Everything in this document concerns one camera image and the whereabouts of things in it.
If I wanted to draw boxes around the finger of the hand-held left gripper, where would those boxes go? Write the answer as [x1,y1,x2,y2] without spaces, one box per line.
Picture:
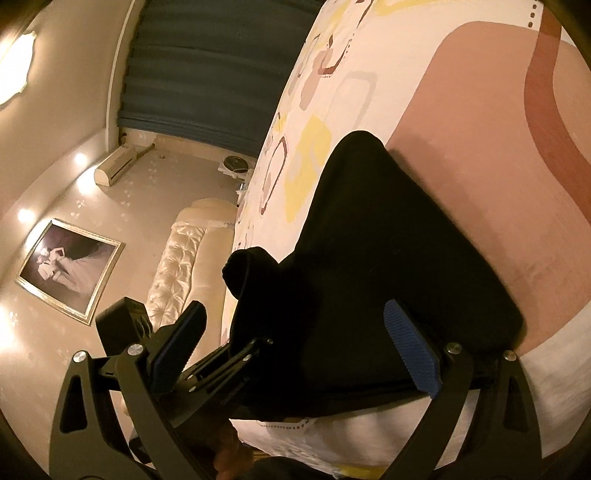
[203,336,275,381]

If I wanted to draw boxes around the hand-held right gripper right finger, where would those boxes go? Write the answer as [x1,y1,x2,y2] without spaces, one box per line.
[382,299,542,480]

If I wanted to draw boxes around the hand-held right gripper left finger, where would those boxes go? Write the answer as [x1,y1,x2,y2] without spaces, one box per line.
[48,300,218,480]

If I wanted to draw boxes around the black pants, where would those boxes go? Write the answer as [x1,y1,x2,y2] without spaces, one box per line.
[222,130,527,423]

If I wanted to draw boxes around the person's left hand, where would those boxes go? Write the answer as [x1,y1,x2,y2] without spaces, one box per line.
[210,415,256,480]

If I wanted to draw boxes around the cream tufted headboard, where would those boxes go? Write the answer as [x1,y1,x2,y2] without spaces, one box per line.
[117,198,241,411]

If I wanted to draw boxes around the round white bedside fan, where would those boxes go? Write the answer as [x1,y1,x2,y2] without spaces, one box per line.
[217,154,252,177]

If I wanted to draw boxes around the bed with printed sheet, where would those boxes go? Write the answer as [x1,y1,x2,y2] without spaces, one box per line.
[219,0,591,472]

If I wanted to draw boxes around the teal curtain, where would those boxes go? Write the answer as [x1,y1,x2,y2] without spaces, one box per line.
[117,0,324,160]

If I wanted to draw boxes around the ceiling lamp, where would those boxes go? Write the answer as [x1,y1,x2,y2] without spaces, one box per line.
[0,30,38,109]

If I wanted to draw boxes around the framed wall picture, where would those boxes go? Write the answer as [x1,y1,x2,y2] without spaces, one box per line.
[15,218,126,326]

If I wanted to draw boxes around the white wall air conditioner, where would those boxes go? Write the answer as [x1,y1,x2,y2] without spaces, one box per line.
[95,145,140,186]

